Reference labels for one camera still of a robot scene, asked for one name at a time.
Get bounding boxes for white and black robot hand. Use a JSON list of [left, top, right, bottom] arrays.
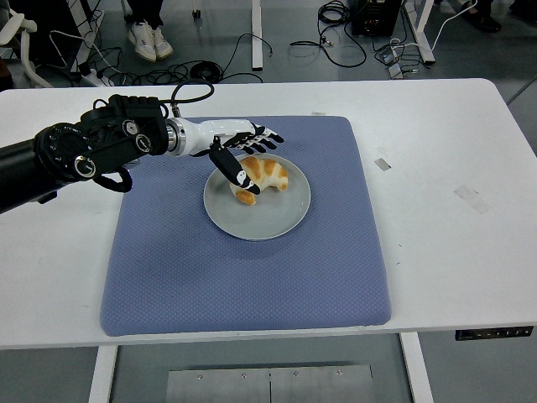
[[178, 118, 285, 196]]

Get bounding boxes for orange and white croissant bread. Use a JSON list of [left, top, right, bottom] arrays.
[[229, 154, 289, 207]]

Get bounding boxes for person's white shoe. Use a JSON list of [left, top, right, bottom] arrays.
[[127, 20, 159, 63], [153, 27, 174, 60]]

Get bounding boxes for grey round plate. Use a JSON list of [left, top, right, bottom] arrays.
[[203, 153, 313, 242]]

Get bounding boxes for white power strip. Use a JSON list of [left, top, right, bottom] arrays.
[[79, 65, 111, 87]]

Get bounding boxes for person's legs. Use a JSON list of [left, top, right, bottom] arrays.
[[124, 0, 165, 29]]

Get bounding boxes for blue quilted mat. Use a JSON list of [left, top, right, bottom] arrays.
[[99, 116, 394, 338]]

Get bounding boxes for black equipment box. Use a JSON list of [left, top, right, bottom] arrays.
[[350, 0, 404, 37]]

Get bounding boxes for white office chair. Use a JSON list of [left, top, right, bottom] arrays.
[[0, 12, 55, 89]]

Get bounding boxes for white table leg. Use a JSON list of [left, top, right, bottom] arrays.
[[399, 332, 435, 403], [86, 344, 119, 403]]

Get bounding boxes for translucent tape strip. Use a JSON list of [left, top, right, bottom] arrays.
[[454, 185, 493, 216]]

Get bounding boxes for person's black shoe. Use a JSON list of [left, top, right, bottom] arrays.
[[461, 2, 503, 34]]

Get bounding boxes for black table control panel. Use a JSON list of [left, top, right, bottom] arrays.
[[455, 326, 534, 342]]

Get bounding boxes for coiled black cable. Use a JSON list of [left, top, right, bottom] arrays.
[[190, 60, 223, 84]]

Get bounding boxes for thin black cable with plug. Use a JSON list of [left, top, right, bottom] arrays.
[[220, 33, 276, 83]]

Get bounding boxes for white upright desk post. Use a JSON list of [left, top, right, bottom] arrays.
[[250, 0, 264, 71]]

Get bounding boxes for long looped black cable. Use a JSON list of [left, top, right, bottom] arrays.
[[289, 0, 368, 68]]

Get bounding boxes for white desk frame leg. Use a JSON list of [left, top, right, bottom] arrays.
[[409, 0, 437, 65]]

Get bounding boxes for white cable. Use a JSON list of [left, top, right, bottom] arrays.
[[431, 0, 479, 51]]

